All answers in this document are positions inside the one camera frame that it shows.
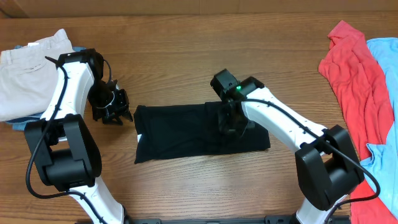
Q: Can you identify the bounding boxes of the black t-shirt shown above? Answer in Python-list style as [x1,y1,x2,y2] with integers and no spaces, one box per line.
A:
[134,102,271,164]

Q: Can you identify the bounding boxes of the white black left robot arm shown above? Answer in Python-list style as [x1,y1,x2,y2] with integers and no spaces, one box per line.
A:
[24,49,133,223]

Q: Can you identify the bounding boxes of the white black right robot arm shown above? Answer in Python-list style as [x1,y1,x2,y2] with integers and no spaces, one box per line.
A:
[210,69,364,223]

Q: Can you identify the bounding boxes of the beige folded pants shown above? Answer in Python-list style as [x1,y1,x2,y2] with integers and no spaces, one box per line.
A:
[0,28,75,123]

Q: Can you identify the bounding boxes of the blue folded jeans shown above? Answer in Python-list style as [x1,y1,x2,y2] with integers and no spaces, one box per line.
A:
[4,45,86,132]

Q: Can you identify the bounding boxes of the red shirt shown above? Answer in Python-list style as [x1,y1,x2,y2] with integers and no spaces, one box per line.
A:
[318,21,397,223]

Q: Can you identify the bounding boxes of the light blue shirt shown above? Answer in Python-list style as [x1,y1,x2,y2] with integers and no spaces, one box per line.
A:
[359,37,398,218]

